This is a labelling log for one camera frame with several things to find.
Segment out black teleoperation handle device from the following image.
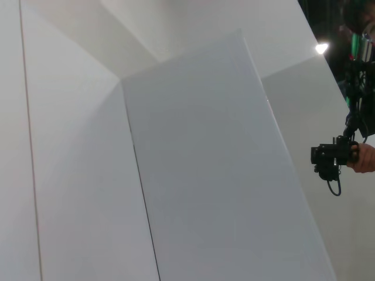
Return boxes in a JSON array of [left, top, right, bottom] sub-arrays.
[[310, 135, 360, 181]]

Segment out green background fixture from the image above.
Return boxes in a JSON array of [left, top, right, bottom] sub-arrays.
[[348, 32, 375, 64]]

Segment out white partition board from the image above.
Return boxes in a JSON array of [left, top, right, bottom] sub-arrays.
[[121, 28, 338, 281]]

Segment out person's hand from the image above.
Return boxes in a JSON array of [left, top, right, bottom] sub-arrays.
[[345, 142, 375, 174]]

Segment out blue looped cable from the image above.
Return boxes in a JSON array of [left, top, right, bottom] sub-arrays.
[[327, 175, 342, 197]]

